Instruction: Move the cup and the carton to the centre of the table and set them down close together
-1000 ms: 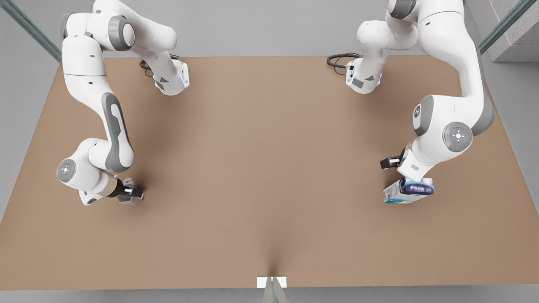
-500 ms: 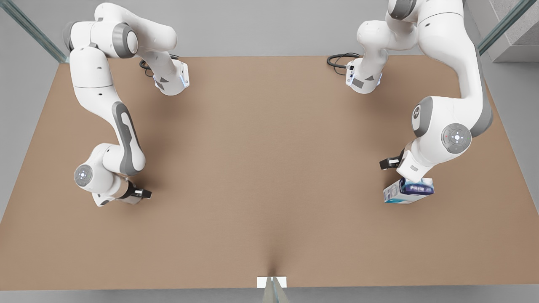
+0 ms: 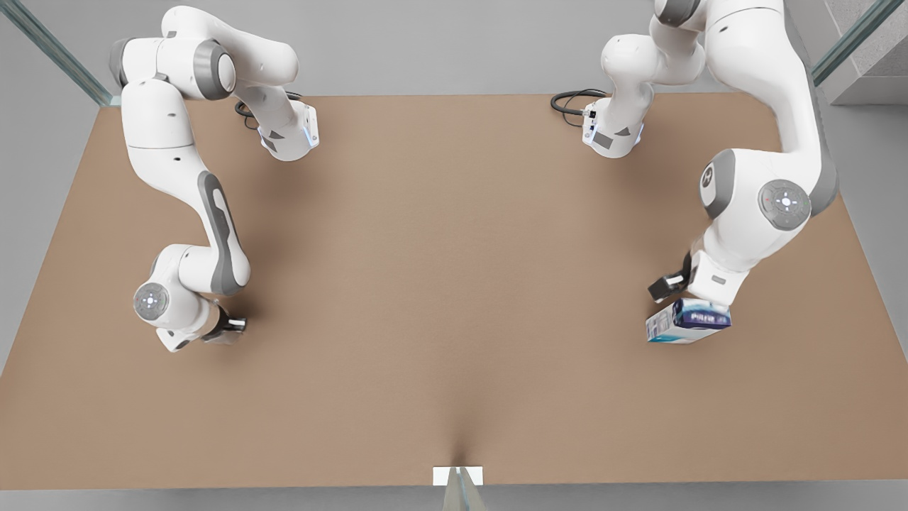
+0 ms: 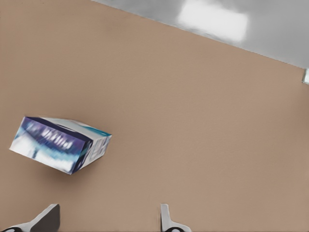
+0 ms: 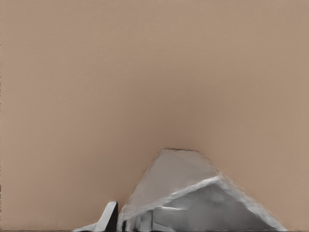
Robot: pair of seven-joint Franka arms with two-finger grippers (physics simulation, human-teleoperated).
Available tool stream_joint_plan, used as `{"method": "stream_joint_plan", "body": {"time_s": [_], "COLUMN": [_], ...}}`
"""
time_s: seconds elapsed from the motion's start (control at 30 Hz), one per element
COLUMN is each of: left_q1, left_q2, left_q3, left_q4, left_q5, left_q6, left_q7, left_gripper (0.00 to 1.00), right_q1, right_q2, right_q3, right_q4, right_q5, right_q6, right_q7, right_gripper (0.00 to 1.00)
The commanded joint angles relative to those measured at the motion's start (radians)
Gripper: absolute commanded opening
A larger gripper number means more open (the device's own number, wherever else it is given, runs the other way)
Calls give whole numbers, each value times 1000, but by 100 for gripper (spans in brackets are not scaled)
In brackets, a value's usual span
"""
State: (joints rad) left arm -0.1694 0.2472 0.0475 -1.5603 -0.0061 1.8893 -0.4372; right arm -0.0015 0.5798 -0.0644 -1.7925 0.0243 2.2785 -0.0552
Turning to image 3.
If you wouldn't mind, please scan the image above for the silver frame post with foot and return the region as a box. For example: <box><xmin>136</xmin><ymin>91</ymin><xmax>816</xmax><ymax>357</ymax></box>
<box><xmin>433</xmin><ymin>466</ymin><xmax>489</xmax><ymax>511</ymax></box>

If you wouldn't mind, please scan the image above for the blue and white box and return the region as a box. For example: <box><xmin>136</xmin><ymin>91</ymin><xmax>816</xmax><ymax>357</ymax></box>
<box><xmin>645</xmin><ymin>297</ymin><xmax>732</xmax><ymax>344</ymax></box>

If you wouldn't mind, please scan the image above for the black cable loop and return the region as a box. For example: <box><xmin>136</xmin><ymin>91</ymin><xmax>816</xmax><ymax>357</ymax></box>
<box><xmin>550</xmin><ymin>89</ymin><xmax>609</xmax><ymax>128</ymax></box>
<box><xmin>235</xmin><ymin>92</ymin><xmax>304</xmax><ymax>131</ymax></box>

